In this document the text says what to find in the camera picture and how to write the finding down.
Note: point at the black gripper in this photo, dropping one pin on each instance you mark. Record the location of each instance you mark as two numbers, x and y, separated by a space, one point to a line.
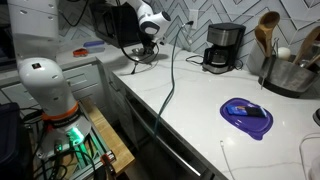
153 39

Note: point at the silver metal bowl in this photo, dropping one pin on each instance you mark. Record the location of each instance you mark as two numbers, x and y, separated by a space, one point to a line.
141 56

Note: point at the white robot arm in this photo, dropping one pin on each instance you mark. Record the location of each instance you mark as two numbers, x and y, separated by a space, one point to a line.
46 86

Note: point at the black silver coffee maker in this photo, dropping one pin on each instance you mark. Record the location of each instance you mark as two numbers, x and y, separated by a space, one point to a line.
221 46

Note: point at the wooden spoon with round bowl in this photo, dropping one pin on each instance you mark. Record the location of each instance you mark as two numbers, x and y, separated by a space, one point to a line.
266 31

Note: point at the black microwave oven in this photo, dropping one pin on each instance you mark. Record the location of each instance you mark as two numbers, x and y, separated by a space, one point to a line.
116 25

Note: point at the blue lidded plastic container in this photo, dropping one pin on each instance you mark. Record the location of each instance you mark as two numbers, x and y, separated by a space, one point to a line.
94 46

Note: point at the orange round lid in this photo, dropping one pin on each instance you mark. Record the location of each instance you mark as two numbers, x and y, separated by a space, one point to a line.
80 52

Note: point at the wooden board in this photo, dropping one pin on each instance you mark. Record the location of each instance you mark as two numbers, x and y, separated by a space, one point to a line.
106 133

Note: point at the white ceramic jar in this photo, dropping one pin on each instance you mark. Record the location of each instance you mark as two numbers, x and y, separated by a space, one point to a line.
255 58

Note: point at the blue black snack packet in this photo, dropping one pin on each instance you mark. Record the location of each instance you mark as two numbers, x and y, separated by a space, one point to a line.
246 110

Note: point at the red clamp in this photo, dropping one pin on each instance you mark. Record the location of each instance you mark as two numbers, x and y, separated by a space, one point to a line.
108 165

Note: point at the blue plastic plate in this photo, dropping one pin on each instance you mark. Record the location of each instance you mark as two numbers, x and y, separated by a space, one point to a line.
250 125

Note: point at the white round utensil head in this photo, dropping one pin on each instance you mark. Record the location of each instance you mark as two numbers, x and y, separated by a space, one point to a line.
284 53

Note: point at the metal utensil holder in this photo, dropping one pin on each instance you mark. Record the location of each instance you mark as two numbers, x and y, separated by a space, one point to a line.
286 78

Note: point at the long wooden spatula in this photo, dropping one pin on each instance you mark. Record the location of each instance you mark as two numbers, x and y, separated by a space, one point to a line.
306 45

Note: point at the black storage box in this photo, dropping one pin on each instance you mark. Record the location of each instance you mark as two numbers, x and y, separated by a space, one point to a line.
11 140

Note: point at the black round object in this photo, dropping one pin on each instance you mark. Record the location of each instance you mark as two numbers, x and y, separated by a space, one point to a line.
317 117

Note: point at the white wall outlet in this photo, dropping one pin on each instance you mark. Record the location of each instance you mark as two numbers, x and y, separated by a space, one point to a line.
193 18

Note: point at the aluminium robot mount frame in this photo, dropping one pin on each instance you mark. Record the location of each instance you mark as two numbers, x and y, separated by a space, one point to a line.
90 163

